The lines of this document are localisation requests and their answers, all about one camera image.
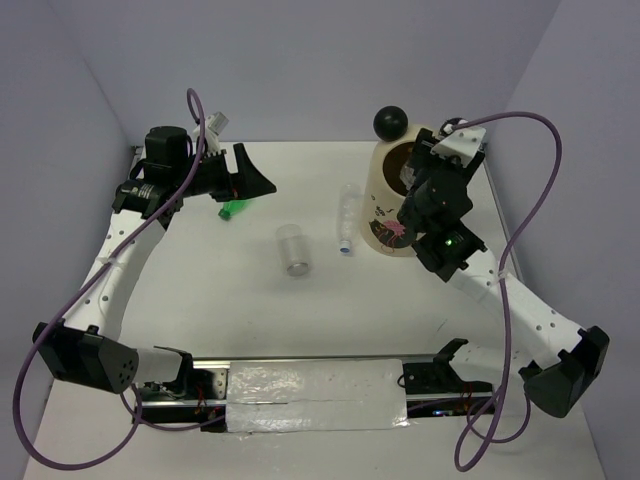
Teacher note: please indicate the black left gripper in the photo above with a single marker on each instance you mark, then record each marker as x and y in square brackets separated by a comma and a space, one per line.
[247, 183]

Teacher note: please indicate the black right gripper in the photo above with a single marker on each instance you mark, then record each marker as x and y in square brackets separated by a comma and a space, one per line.
[427, 141]

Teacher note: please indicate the green plastic bottle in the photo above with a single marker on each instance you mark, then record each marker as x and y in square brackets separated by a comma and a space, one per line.
[231, 209]

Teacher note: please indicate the clear bottle with blue label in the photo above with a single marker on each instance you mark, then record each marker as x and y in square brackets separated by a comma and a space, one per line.
[408, 174]

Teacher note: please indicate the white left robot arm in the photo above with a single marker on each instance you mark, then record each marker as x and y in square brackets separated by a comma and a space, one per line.
[83, 346]

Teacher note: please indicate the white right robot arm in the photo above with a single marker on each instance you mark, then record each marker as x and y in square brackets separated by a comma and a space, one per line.
[565, 357]

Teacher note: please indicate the cream bin with black ears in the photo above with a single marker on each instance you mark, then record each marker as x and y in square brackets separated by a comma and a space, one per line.
[384, 191]

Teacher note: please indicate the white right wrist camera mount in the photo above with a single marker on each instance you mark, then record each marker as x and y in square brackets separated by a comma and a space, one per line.
[463, 144]

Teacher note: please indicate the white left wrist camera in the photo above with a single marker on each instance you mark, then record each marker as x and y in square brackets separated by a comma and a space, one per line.
[214, 125]

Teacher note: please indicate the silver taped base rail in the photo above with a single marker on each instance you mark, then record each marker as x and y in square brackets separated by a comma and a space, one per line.
[312, 395]

